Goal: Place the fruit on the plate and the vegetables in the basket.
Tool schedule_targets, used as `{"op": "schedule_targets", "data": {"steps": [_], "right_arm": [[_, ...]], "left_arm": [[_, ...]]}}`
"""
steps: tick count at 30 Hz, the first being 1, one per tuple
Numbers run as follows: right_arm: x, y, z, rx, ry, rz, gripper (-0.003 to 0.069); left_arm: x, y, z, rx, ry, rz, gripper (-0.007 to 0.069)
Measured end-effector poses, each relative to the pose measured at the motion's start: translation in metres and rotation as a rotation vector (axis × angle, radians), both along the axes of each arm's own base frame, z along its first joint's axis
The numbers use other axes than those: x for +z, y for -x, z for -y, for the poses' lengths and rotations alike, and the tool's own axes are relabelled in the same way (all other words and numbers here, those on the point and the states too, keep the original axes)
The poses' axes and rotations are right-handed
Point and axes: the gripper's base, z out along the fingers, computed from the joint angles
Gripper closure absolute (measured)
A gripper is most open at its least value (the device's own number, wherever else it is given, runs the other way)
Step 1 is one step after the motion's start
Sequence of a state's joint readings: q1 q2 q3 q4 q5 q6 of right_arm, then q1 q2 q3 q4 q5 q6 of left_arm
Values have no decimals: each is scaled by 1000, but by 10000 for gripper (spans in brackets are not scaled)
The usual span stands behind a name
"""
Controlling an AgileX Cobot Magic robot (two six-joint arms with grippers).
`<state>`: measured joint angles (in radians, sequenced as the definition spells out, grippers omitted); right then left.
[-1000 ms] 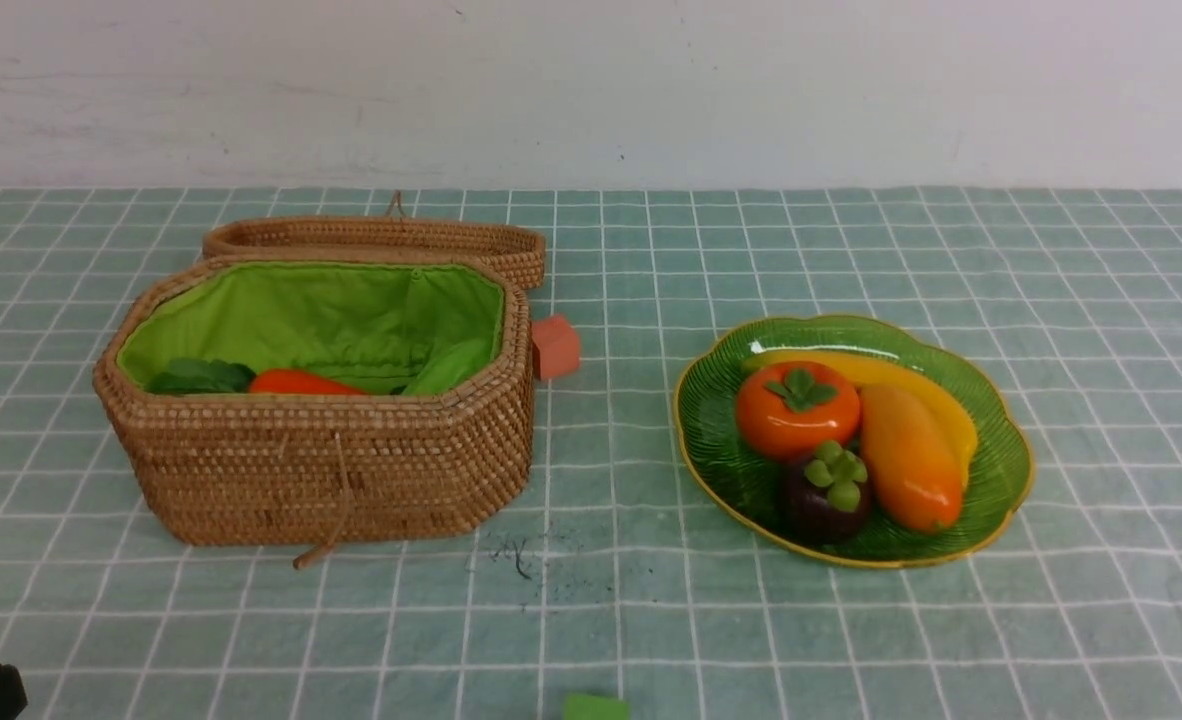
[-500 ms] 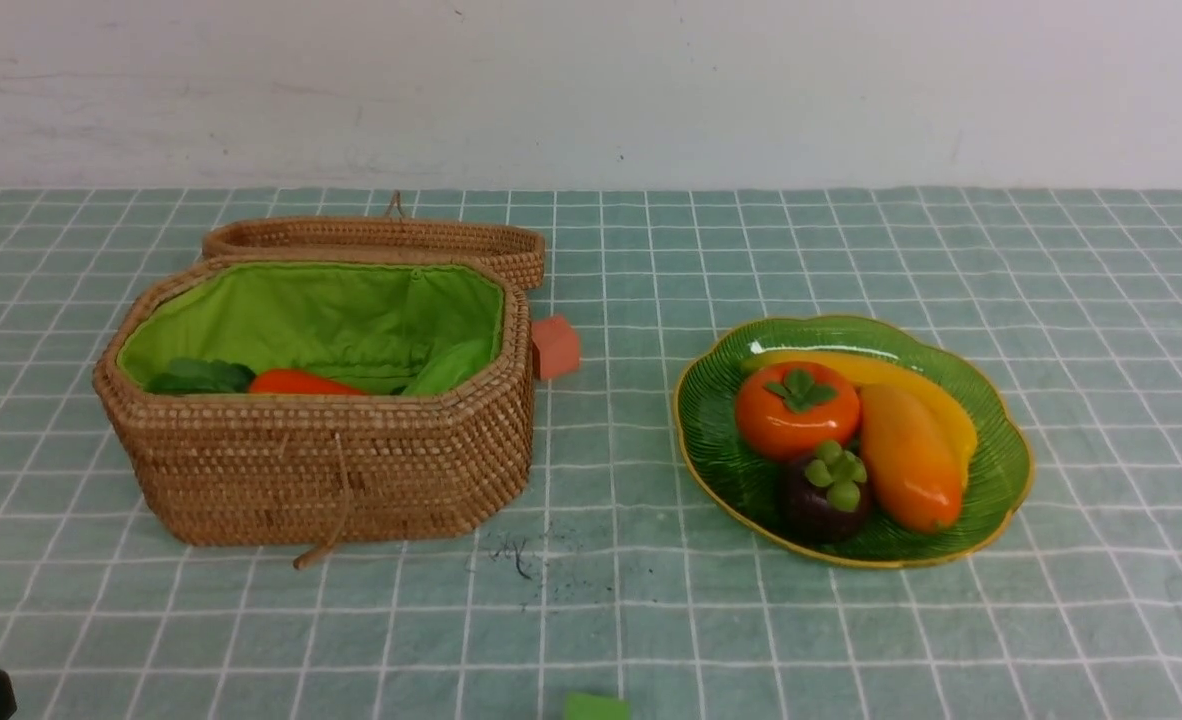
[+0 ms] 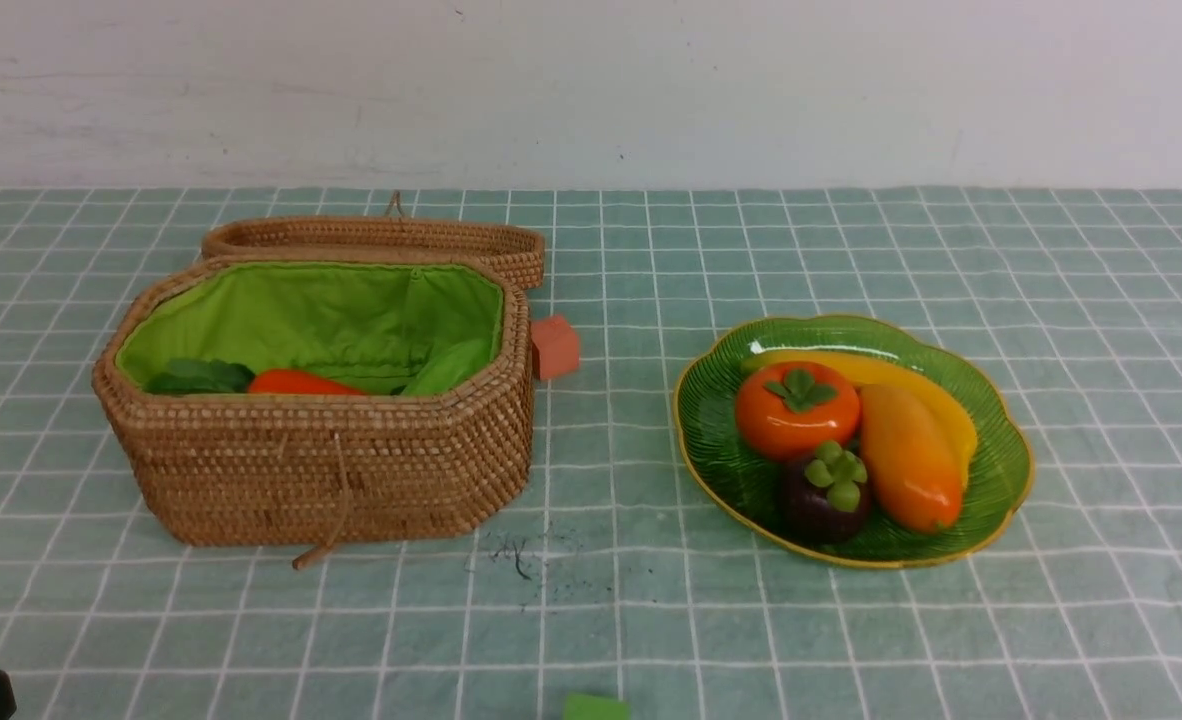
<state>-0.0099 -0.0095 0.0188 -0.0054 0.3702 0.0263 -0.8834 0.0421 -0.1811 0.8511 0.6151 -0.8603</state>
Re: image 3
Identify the green glass leaf plate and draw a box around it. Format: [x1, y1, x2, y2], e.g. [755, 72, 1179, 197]
[673, 314, 1035, 570]

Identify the salmon foam block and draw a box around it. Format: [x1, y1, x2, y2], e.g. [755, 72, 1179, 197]
[530, 314, 582, 381]

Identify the orange yellow toy mango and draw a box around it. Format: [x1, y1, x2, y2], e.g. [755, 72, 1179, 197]
[859, 384, 963, 536]

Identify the green foam block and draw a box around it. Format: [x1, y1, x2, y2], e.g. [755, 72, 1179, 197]
[560, 693, 631, 720]

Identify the orange toy carrot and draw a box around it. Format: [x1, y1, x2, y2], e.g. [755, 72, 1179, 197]
[144, 359, 366, 396]

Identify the woven wicker basket lid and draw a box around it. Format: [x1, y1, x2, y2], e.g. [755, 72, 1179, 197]
[201, 192, 546, 290]

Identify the purple toy mangosteen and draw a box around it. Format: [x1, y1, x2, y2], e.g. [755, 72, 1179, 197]
[778, 441, 873, 544]

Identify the orange toy persimmon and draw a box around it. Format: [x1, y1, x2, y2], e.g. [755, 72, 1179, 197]
[734, 361, 860, 462]

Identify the green checkered tablecloth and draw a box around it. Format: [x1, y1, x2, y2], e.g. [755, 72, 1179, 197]
[0, 187, 1182, 719]

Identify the yellow toy banana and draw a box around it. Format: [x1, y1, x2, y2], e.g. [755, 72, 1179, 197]
[739, 348, 979, 484]

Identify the green toy cucumber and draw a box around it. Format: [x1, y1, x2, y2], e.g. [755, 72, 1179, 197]
[400, 338, 495, 397]

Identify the woven wicker basket green lining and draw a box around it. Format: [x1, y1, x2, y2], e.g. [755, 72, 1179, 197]
[92, 252, 535, 571]

